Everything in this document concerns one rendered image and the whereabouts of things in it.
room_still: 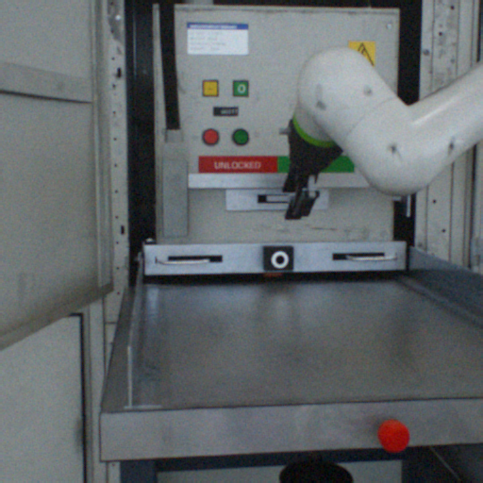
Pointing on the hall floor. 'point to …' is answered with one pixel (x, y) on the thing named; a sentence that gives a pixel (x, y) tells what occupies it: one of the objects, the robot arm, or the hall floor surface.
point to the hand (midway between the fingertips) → (293, 196)
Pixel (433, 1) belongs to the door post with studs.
